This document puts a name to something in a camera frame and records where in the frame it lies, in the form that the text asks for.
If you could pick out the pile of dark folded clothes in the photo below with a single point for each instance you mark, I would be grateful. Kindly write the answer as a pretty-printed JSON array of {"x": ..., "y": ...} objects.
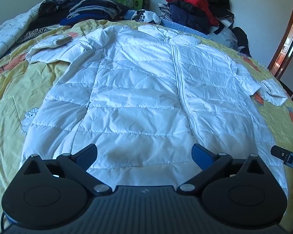
[{"x": 95, "y": 8}]

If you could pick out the black lace cloth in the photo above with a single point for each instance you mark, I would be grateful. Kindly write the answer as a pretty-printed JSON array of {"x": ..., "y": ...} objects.
[{"x": 53, "y": 3}]

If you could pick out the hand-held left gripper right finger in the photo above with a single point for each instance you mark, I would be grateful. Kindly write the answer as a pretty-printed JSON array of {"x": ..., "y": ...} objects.
[{"x": 200, "y": 156}]

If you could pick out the navy padded jacket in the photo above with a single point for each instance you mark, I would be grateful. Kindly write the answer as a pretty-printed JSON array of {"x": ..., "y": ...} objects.
[{"x": 185, "y": 14}]

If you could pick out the clear plastic bag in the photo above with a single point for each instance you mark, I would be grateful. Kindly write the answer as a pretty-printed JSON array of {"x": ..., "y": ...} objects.
[{"x": 144, "y": 17}]

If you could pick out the white down jacket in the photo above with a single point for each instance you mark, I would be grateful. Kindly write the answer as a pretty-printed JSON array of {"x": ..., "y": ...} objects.
[{"x": 136, "y": 90}]

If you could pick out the houndstooth cloth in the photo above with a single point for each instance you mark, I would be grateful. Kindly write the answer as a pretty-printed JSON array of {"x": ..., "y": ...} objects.
[{"x": 164, "y": 11}]

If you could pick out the white printed quilt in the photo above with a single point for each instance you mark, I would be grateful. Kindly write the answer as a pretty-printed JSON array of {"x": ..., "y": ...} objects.
[{"x": 7, "y": 31}]

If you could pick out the blue knitted cloth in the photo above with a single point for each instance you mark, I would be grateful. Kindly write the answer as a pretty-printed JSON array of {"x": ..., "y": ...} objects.
[{"x": 183, "y": 28}]

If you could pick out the green plastic case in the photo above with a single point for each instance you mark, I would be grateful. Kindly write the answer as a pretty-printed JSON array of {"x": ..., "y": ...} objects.
[{"x": 139, "y": 1}]

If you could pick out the zebra striped cloth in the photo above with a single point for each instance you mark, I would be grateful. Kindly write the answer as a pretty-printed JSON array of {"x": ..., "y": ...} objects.
[{"x": 34, "y": 35}]

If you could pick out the yellow cartoon print quilt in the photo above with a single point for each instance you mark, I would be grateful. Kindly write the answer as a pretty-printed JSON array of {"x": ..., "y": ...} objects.
[{"x": 14, "y": 90}]

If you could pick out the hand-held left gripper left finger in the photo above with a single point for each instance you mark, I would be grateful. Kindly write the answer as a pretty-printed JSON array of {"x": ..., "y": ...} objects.
[{"x": 89, "y": 157}]

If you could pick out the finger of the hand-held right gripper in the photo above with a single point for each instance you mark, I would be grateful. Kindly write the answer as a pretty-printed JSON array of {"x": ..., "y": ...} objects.
[{"x": 278, "y": 152}]

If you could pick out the wooden door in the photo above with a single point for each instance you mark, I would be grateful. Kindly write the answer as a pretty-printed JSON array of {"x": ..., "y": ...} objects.
[{"x": 287, "y": 48}]

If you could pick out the grey plastic bag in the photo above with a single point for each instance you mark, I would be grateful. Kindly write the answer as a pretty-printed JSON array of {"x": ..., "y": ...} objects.
[{"x": 228, "y": 37}]

